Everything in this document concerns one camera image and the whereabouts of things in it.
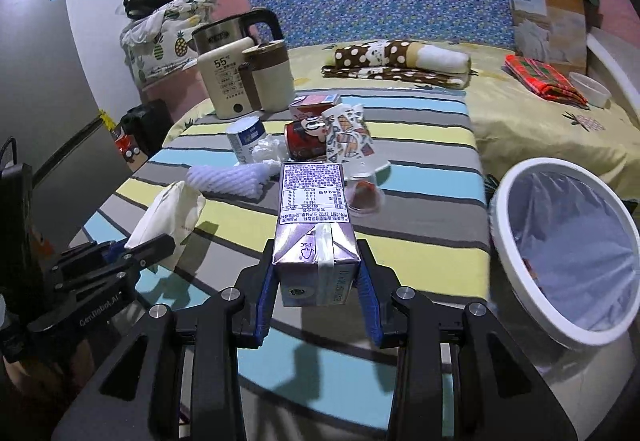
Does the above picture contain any brown polka dot blanket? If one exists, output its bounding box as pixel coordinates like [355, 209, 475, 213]
[321, 66, 470, 89]

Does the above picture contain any clear plastic cup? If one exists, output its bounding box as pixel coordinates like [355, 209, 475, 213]
[343, 159, 384, 214]

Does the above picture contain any pineapple print bundle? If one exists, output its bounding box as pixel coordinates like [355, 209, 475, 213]
[119, 0, 218, 90]

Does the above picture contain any white blue yogurt cup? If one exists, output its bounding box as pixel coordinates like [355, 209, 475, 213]
[226, 115, 267, 164]

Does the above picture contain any pink storage box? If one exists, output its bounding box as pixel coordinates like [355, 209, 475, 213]
[141, 66, 208, 121]

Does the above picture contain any striped tablecloth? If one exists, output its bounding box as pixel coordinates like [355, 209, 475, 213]
[81, 88, 489, 440]

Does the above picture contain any red cartoon can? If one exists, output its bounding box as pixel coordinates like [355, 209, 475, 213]
[284, 116, 328, 161]

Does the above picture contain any stainless steel kettle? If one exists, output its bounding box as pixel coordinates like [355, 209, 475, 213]
[192, 8, 284, 55]

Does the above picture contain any purple milk carton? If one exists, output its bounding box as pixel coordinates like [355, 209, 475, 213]
[272, 162, 360, 308]

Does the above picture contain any red plaid cloth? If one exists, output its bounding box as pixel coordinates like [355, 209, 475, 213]
[503, 54, 588, 108]

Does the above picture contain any grey refrigerator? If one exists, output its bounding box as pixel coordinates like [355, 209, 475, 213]
[1, 0, 131, 251]

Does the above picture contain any brown polka dot pillow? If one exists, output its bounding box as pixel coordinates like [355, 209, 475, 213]
[326, 39, 471, 75]

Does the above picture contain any brown cream mug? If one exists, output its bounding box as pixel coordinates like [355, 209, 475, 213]
[239, 40, 295, 112]

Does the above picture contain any white bowl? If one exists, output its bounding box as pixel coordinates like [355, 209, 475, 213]
[568, 71, 611, 108]

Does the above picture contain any cream water warmer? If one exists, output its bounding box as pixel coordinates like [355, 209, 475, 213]
[198, 37, 254, 120]

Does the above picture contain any white trash bin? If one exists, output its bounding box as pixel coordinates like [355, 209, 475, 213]
[488, 156, 640, 352]

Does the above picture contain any white foam fruit net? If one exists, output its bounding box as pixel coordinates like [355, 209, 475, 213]
[186, 160, 281, 200]

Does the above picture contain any black suitcase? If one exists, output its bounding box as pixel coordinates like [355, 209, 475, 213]
[120, 100, 174, 158]

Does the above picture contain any red toy box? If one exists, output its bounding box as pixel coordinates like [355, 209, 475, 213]
[111, 124, 148, 172]

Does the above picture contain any patterned paper cup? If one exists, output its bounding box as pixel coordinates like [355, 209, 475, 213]
[322, 103, 390, 179]

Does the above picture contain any crumpled white tissue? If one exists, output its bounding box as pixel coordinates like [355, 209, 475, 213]
[252, 134, 290, 166]

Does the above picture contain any yellow bed sheet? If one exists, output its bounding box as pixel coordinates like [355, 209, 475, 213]
[162, 40, 640, 202]

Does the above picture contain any pink strawberry milk carton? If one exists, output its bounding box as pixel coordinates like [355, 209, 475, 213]
[288, 93, 342, 120]

